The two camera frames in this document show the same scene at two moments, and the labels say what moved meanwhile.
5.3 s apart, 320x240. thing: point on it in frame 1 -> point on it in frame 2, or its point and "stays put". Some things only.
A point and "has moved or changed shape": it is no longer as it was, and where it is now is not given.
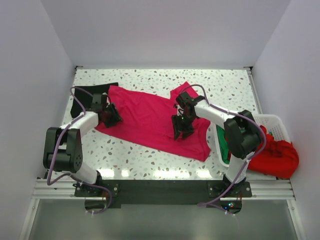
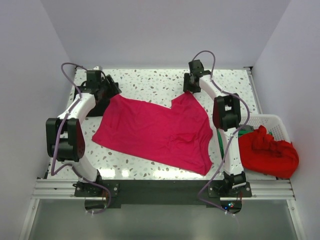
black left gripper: x=116 y=117 -> x=114 y=90
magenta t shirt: x=148 y=118 has moved or changed shape
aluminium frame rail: x=275 y=188 stays put
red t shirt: x=279 y=159 stays put
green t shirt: x=223 y=146 stays put
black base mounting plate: x=163 y=193 stays put
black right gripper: x=178 y=127 -> x=187 y=76
